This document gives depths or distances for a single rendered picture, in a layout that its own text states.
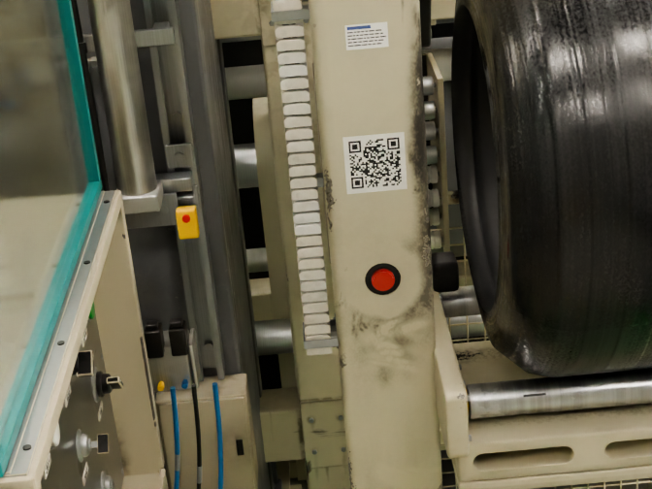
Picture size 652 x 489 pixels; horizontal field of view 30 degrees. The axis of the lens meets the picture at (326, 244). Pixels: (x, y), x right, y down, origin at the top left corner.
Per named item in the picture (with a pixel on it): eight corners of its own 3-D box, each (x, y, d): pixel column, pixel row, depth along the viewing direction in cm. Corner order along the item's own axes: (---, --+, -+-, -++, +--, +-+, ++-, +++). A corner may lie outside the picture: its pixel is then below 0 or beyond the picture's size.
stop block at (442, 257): (434, 295, 176) (432, 265, 174) (430, 280, 180) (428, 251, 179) (461, 292, 176) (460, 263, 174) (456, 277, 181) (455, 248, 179)
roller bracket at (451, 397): (447, 462, 155) (444, 396, 150) (414, 315, 191) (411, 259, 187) (473, 459, 155) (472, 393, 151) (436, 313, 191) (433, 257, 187)
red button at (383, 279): (372, 292, 156) (371, 272, 155) (371, 286, 158) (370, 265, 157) (395, 290, 156) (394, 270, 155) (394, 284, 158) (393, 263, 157)
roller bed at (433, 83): (330, 264, 198) (314, 89, 186) (326, 228, 212) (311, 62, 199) (450, 253, 198) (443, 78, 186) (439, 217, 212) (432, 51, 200)
